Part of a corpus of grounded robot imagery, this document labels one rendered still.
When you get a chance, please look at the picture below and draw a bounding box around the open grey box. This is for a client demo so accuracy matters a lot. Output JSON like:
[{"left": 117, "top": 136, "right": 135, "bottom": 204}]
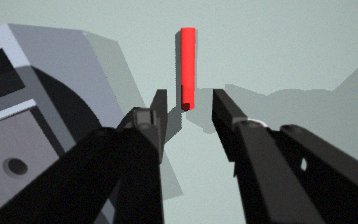
[{"left": 0, "top": 23, "right": 128, "bottom": 152}]

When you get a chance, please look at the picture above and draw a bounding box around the grey square plate with round hole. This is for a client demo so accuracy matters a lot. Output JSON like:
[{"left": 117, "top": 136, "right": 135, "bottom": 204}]
[{"left": 0, "top": 105, "right": 66, "bottom": 207}]

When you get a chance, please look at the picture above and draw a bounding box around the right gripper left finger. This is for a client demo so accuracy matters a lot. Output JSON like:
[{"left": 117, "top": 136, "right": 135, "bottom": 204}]
[{"left": 0, "top": 89, "right": 168, "bottom": 224}]

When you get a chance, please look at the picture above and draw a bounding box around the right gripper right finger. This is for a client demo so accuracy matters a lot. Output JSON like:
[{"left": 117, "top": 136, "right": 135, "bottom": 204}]
[{"left": 212, "top": 89, "right": 358, "bottom": 224}]

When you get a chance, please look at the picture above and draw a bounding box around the red cylindrical peg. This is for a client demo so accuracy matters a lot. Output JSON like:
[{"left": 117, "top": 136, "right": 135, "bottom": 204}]
[{"left": 181, "top": 28, "right": 195, "bottom": 110}]

